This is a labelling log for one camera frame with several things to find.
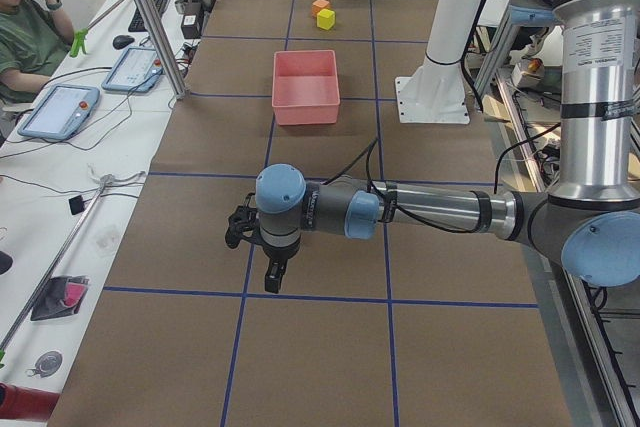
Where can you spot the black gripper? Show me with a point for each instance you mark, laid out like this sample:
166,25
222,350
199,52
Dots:
280,252

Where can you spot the yellow foam block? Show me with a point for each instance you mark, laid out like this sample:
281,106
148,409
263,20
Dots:
325,19

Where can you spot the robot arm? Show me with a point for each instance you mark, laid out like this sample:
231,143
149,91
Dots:
587,222

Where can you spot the pink plastic bin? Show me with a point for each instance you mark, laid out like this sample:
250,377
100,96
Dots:
305,87

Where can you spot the aluminium rod on table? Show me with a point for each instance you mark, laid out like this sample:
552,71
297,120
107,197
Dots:
105,181

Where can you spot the grey pink pouch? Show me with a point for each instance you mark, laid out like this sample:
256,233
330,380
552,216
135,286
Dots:
62,296

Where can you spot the far teach pendant tablet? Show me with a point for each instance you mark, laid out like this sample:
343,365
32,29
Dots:
136,71

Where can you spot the teach pendant tablet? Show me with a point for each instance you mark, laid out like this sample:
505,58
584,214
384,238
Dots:
136,71
61,112

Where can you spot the round metal lid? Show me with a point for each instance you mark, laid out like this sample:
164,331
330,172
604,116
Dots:
46,365

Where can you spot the black power adapter box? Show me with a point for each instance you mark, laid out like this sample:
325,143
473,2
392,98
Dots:
192,20

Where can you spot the near teach pendant tablet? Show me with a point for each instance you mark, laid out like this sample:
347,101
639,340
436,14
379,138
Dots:
61,112

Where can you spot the orange foam block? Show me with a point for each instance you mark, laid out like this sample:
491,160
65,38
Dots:
319,5

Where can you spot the black computer mouse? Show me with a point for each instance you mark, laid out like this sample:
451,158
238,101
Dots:
121,41

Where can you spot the green clamp tool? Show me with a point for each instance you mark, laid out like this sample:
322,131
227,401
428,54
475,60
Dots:
78,44

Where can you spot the person in green shirt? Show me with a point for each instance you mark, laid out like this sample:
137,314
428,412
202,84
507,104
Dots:
36,36

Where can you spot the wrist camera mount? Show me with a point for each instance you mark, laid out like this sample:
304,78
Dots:
243,225

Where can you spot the white camera stand pillar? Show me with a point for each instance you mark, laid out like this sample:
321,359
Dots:
435,93

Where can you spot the aluminium frame post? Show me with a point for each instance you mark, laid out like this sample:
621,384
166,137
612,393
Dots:
157,33

